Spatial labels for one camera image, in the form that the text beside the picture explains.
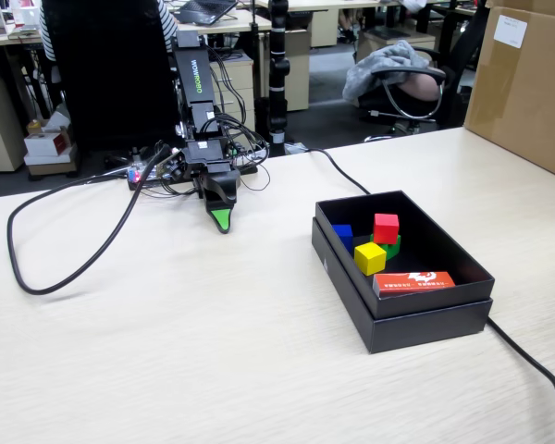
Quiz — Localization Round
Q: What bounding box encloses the chrome armrest office chair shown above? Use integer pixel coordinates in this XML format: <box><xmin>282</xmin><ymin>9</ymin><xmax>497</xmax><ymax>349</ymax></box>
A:
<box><xmin>354</xmin><ymin>0</ymin><xmax>487</xmax><ymax>142</ymax></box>

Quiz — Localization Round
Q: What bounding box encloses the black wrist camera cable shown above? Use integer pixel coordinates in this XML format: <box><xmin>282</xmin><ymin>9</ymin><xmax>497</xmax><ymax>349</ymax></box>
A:
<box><xmin>6</xmin><ymin>147</ymin><xmax>172</xmax><ymax>296</ymax></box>

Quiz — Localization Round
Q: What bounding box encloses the beige drawer cabinet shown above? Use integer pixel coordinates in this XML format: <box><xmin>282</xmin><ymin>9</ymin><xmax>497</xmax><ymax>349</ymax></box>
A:
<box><xmin>210</xmin><ymin>50</ymin><xmax>256</xmax><ymax>135</ymax></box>

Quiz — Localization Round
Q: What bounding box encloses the thin black wire bundle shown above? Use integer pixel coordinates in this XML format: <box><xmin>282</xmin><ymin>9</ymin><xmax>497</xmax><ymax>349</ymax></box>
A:
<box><xmin>154</xmin><ymin>45</ymin><xmax>272</xmax><ymax>200</ymax></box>

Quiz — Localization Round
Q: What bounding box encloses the yellow wooden cube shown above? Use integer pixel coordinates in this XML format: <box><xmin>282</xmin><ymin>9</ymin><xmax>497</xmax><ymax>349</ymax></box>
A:
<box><xmin>353</xmin><ymin>241</ymin><xmax>388</xmax><ymax>277</ymax></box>

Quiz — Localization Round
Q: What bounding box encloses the black vertical pole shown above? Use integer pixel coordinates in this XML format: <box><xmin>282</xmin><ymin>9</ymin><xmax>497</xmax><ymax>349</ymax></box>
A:
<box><xmin>266</xmin><ymin>0</ymin><xmax>291</xmax><ymax>157</ymax></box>

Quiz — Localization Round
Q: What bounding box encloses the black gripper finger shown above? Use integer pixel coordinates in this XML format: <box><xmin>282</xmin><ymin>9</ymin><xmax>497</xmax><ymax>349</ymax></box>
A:
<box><xmin>204</xmin><ymin>196</ymin><xmax>236</xmax><ymax>235</ymax></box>
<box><xmin>202</xmin><ymin>173</ymin><xmax>241</xmax><ymax>209</ymax></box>

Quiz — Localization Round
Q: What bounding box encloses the grey blanket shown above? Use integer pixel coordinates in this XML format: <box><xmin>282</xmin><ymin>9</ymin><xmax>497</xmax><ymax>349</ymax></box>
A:
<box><xmin>341</xmin><ymin>40</ymin><xmax>432</xmax><ymax>103</ymax></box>

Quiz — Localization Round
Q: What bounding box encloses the beige office desk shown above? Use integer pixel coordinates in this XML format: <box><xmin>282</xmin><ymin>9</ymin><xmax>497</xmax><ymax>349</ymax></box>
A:
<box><xmin>159</xmin><ymin>8</ymin><xmax>274</xmax><ymax>37</ymax></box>

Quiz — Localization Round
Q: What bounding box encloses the thick black cable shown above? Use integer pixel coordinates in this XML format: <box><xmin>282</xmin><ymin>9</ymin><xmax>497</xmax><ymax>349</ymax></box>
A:
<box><xmin>304</xmin><ymin>147</ymin><xmax>555</xmax><ymax>444</ymax></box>

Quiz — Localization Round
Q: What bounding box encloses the green wooden cube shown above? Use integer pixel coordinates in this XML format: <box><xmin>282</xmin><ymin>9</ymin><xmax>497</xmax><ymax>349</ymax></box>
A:
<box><xmin>368</xmin><ymin>233</ymin><xmax>402</xmax><ymax>260</ymax></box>

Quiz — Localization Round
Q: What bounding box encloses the beige filing cabinet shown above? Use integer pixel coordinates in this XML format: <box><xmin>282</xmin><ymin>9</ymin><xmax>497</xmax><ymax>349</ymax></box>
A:
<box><xmin>0</xmin><ymin>68</ymin><xmax>28</xmax><ymax>173</ymax></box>

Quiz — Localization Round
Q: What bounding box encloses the black mesh office chair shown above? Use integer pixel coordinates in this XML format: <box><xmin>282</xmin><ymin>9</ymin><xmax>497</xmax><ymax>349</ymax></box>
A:
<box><xmin>41</xmin><ymin>0</ymin><xmax>186</xmax><ymax>152</ymax></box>

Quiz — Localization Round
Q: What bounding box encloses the blue wooden cube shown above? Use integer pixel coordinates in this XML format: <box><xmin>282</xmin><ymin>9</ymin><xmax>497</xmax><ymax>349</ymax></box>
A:
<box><xmin>331</xmin><ymin>224</ymin><xmax>354</xmax><ymax>254</ymax></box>

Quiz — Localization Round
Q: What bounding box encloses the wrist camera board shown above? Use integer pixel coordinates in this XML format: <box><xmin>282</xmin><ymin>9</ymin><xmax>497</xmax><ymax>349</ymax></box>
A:
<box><xmin>154</xmin><ymin>150</ymin><xmax>189</xmax><ymax>182</ymax></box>

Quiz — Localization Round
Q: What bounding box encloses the black open laptop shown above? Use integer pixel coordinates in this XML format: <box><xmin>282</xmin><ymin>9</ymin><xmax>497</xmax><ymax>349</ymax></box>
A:
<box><xmin>173</xmin><ymin>0</ymin><xmax>240</xmax><ymax>27</ymax></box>

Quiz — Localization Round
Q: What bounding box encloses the person in striped shirt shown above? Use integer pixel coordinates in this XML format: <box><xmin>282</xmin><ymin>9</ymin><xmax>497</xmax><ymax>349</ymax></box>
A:
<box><xmin>39</xmin><ymin>0</ymin><xmax>179</xmax><ymax>64</ymax></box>

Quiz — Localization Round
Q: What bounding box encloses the controller board with red LED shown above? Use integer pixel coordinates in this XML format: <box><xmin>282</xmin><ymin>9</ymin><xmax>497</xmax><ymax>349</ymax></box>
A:
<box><xmin>127</xmin><ymin>164</ymin><xmax>168</xmax><ymax>187</ymax></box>

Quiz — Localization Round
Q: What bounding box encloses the black cardboard box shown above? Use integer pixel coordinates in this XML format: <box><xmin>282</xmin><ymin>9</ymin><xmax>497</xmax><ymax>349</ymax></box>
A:
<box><xmin>314</xmin><ymin>189</ymin><xmax>496</xmax><ymax>320</ymax></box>

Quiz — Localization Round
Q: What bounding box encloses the white red small carton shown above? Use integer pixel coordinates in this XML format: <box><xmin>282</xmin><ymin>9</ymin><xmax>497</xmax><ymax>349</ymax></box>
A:
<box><xmin>23</xmin><ymin>131</ymin><xmax>70</xmax><ymax>158</ymax></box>

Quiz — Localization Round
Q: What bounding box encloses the large brown cardboard box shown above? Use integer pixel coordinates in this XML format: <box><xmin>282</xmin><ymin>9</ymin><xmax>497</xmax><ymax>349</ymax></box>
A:
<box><xmin>462</xmin><ymin>0</ymin><xmax>555</xmax><ymax>184</ymax></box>

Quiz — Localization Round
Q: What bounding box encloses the flat cardboard box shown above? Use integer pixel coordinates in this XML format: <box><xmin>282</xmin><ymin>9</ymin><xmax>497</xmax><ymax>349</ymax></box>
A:
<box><xmin>26</xmin><ymin>145</ymin><xmax>79</xmax><ymax>177</ymax></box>

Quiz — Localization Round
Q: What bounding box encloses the orange printed carton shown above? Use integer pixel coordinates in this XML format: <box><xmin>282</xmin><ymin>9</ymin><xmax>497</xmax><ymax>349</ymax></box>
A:
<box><xmin>372</xmin><ymin>271</ymin><xmax>457</xmax><ymax>297</ymax></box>

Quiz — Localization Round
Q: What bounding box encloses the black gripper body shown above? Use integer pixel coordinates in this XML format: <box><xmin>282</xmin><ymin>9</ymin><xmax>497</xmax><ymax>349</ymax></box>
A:
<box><xmin>184</xmin><ymin>155</ymin><xmax>240</xmax><ymax>184</ymax></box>

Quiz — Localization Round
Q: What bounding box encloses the red wooden cube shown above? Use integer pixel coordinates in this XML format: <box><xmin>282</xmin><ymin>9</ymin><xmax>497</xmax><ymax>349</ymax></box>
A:
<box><xmin>372</xmin><ymin>213</ymin><xmax>401</xmax><ymax>245</ymax></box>

